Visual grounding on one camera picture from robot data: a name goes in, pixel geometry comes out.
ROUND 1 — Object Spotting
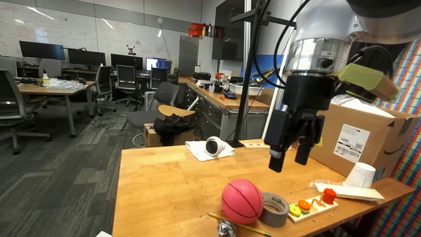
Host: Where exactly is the black bag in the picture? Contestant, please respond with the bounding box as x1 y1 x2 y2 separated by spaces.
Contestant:
152 113 194 146

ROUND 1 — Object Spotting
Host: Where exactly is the wooden office table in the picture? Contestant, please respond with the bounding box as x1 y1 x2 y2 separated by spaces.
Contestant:
17 79 96 138

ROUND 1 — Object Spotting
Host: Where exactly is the red container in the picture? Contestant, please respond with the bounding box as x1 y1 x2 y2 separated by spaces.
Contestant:
188 22 205 40

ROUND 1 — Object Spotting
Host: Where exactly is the wooden counter with cabinets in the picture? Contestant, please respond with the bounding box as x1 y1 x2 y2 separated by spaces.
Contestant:
177 75 271 142

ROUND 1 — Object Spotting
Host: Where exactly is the lit blue computer screen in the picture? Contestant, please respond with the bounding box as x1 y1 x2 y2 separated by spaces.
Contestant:
144 57 173 73

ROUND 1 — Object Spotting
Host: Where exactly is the olive wrist camera box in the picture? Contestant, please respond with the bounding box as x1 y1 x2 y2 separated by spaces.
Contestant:
335 62 400 103

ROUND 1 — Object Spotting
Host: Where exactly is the pile of clear plastic bags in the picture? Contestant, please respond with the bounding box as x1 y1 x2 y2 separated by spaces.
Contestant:
40 76 85 92

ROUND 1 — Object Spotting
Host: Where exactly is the wide black monitor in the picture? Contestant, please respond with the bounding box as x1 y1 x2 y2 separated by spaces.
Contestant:
18 40 65 62

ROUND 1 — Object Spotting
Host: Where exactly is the clear plastic bag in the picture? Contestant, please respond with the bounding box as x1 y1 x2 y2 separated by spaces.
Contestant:
330 92 396 119

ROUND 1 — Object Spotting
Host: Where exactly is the grey metal cabinet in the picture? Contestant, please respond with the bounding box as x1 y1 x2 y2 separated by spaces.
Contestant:
177 34 201 79

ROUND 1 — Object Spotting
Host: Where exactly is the wooden toy peg board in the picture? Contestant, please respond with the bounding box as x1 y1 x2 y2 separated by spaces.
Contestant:
287 195 339 224

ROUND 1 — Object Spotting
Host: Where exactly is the white paper cup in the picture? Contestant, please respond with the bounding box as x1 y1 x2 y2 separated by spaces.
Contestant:
342 161 377 190

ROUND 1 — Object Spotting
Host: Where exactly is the colourful woven panel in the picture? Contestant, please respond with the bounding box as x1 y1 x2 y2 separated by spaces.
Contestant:
333 37 421 237

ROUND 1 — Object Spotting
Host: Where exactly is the yellow-green toy piece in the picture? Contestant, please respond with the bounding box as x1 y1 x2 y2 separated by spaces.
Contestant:
288 203 302 219

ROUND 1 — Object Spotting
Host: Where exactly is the grey duct tape roll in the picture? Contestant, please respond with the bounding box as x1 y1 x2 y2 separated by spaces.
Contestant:
259 191 290 228

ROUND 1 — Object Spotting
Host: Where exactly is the white leaning pole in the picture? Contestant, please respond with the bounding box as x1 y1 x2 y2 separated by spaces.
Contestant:
260 30 296 142

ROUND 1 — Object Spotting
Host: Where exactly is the grey office chair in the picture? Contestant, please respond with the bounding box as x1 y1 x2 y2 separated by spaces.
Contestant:
0 69 52 155

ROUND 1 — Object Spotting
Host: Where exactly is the black camera stand pole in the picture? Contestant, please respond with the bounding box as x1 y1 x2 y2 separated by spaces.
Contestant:
229 0 297 149

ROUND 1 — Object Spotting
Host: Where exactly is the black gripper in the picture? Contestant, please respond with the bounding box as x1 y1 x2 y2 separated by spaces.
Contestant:
263 73 335 174

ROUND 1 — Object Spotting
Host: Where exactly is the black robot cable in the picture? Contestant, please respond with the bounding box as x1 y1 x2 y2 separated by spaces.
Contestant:
250 0 310 90

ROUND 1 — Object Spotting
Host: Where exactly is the black mesh office chair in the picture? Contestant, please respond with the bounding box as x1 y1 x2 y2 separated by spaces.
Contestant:
114 63 144 109
92 65 118 116

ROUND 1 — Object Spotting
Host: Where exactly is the black wall screen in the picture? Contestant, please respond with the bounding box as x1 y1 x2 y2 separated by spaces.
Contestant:
212 0 247 62

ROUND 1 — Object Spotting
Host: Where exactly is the small flat wooden board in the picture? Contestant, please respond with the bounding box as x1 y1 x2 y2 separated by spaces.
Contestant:
239 138 269 149

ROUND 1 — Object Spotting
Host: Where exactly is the white flat tray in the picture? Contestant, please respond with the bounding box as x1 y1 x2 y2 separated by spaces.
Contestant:
313 180 387 204

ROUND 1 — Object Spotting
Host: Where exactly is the black computer monitor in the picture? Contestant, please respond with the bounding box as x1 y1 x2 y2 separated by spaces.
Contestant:
67 48 106 67
109 53 143 71

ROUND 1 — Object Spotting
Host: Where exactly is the pink rubber basketball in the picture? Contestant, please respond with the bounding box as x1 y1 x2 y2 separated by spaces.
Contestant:
219 178 264 227

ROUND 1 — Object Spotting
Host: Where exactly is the large cardboard shipping box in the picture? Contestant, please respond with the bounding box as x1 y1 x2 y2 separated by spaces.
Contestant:
308 103 419 182

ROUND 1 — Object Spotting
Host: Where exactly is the white round camera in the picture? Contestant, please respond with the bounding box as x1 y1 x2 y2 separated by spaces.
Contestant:
204 136 227 158

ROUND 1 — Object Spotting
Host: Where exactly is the small cardboard box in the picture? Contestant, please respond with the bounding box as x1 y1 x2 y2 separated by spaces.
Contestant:
143 123 196 149

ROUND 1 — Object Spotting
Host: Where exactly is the grey chair with tablet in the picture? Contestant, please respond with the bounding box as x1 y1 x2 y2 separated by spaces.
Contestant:
126 80 196 129

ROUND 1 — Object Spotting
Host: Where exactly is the silver metal clip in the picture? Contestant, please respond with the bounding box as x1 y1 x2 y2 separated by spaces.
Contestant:
217 220 237 237

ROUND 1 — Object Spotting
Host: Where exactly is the white cloth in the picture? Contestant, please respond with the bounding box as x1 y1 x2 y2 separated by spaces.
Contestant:
184 138 237 162

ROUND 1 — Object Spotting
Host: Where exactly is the red cylinder toy piece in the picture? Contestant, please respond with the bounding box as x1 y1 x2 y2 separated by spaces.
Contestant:
321 187 338 206

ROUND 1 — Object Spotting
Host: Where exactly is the orange toy piece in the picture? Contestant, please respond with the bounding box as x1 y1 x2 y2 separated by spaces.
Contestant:
297 199 313 213

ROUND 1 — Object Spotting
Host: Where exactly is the yellow pencil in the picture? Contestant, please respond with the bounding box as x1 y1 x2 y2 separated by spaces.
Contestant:
206 212 272 237

